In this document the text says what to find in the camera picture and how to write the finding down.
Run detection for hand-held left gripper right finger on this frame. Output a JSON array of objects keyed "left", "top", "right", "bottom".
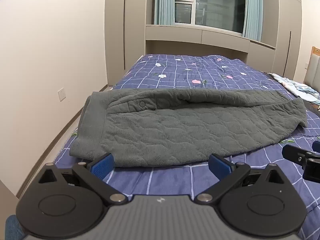
[{"left": 194, "top": 153, "right": 286, "bottom": 205}]

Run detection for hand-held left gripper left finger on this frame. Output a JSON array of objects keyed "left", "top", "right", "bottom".
[{"left": 37, "top": 152, "right": 127, "bottom": 205}]

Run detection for light floral cloth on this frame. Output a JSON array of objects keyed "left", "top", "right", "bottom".
[{"left": 269, "top": 72, "right": 320, "bottom": 105}]

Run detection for padded headboard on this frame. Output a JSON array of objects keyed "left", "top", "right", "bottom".
[{"left": 303, "top": 46, "right": 320, "bottom": 88}]

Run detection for purple checked floral quilt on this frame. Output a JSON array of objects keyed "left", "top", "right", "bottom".
[{"left": 51, "top": 54, "right": 320, "bottom": 240}]

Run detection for person's blue trouser leg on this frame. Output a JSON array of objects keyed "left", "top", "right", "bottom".
[{"left": 5, "top": 215, "right": 26, "bottom": 240}]

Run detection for beige window cabinet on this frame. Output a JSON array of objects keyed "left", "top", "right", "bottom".
[{"left": 145, "top": 24, "right": 277, "bottom": 67}]

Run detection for window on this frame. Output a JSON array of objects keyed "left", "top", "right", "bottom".
[{"left": 174, "top": 0, "right": 247, "bottom": 34}]

